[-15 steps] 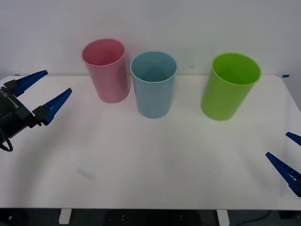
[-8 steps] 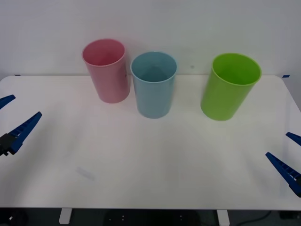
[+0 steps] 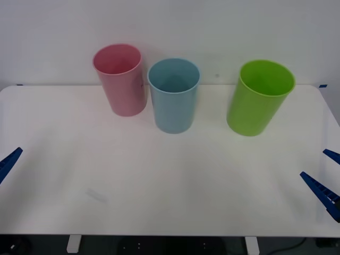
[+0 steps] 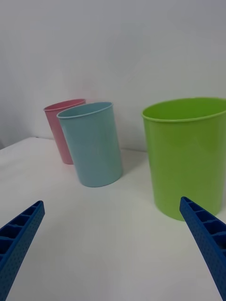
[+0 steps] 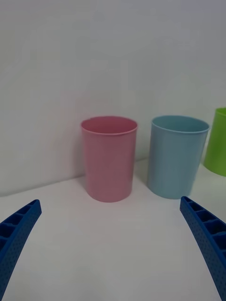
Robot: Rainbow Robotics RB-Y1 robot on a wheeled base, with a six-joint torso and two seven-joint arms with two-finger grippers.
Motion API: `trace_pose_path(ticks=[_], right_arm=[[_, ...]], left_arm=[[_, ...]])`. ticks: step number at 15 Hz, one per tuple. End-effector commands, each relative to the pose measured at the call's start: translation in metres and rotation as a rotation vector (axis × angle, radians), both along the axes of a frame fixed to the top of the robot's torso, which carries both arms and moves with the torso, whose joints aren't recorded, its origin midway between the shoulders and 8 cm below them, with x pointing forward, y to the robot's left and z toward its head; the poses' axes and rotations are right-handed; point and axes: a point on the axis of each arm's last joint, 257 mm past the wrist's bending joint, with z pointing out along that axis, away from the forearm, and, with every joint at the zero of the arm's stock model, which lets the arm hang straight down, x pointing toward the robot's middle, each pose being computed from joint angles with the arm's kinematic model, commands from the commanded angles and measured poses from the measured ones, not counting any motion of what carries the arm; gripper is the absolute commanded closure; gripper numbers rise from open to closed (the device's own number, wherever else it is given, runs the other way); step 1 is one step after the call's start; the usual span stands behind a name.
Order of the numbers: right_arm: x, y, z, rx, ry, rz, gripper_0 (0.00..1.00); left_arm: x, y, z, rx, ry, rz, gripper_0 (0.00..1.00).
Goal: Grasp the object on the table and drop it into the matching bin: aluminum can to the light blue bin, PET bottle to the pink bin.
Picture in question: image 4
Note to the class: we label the pink plastic bin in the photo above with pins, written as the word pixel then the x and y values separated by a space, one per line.
pixel 54 124

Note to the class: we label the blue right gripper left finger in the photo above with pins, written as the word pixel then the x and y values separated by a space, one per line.
pixel 21 237

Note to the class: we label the green plastic bin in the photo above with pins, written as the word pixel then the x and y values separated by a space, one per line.
pixel 186 160

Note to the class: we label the pale blue plastic bin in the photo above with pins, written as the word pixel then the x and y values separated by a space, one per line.
pixel 94 145

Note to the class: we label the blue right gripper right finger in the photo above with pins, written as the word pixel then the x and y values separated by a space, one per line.
pixel 207 237

